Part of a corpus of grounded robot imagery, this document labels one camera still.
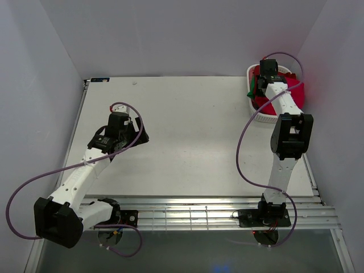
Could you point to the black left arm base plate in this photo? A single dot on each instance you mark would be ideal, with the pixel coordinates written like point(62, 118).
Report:
point(127, 217)

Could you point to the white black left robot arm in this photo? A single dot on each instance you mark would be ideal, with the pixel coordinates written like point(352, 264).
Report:
point(60, 218)

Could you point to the white plastic laundry basket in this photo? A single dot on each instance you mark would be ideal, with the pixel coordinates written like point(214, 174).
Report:
point(265, 118)

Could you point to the blue label sticker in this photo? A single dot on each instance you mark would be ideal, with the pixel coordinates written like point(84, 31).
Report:
point(100, 79)

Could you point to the bright red t shirt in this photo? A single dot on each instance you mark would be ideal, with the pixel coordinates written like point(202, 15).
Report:
point(275, 98)

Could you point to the green t shirt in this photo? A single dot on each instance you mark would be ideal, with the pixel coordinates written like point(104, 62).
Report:
point(251, 93)

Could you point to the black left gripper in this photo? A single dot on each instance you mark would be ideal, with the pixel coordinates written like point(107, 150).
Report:
point(135, 134)

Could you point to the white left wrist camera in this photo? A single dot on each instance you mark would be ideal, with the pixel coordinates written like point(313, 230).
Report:
point(121, 109)

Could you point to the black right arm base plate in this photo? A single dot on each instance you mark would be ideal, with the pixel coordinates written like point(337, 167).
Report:
point(251, 218)

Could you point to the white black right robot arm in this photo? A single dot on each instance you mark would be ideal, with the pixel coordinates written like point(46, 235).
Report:
point(289, 141)

